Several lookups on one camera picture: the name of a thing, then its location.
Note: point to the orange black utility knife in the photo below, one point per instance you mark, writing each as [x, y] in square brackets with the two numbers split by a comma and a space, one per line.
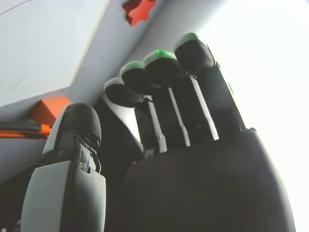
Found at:
[21, 129]

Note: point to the orange cube block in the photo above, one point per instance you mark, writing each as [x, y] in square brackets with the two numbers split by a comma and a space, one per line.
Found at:
[49, 108]

